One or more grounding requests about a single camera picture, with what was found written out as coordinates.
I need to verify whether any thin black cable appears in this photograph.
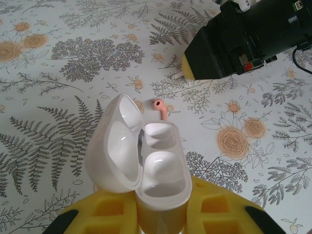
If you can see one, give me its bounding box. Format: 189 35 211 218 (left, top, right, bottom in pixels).
292 42 312 74

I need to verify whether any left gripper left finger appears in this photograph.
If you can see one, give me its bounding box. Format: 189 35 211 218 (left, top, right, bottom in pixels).
47 190 140 234

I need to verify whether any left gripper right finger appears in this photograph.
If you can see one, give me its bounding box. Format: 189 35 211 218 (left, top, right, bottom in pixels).
185 175 288 234

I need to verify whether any white earbud charging case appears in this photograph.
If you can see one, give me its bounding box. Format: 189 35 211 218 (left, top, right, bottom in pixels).
84 94 192 234

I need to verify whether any floral patterned table cover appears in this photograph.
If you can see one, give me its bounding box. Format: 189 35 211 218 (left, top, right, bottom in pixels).
0 0 312 234

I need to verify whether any pink wireless earbud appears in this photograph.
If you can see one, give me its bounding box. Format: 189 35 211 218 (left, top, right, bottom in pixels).
151 98 169 120

